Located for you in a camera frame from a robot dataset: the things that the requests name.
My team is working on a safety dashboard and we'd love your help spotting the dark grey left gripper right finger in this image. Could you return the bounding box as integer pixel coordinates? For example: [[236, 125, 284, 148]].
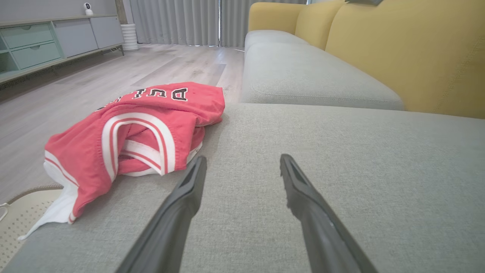
[[280, 153, 379, 273]]

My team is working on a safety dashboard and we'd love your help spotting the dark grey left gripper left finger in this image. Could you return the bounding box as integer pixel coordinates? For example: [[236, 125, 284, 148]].
[[116, 155, 208, 273]]

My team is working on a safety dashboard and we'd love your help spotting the red shirt with white sleeves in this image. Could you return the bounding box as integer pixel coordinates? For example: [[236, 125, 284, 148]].
[[17, 82, 226, 241]]

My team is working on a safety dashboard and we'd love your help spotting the large grey sofa seat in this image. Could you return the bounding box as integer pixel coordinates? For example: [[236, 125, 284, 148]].
[[0, 103, 485, 273]]

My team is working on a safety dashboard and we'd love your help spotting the cream perforated laundry basket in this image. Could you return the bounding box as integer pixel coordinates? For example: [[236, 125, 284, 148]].
[[0, 185, 65, 270]]

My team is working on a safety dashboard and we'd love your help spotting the white ribbed plant pot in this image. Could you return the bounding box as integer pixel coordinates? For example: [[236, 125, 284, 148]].
[[120, 24, 139, 52]]

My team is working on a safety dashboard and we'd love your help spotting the large yellow sofa back cushion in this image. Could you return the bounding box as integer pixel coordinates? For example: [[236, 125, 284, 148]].
[[325, 0, 485, 120]]

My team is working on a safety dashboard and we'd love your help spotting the grey and green low cabinet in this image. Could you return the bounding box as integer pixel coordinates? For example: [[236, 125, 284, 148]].
[[0, 14, 125, 89]]

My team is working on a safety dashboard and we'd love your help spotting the indoor tree with brown trunk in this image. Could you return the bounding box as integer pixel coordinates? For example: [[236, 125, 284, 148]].
[[115, 0, 128, 25]]

